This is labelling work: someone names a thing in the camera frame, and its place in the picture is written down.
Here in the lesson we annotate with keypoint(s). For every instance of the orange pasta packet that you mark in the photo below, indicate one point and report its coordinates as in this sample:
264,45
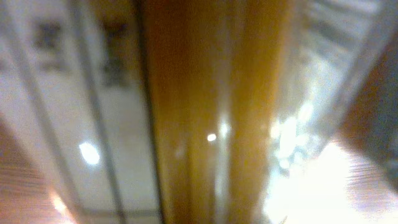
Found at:
198,111

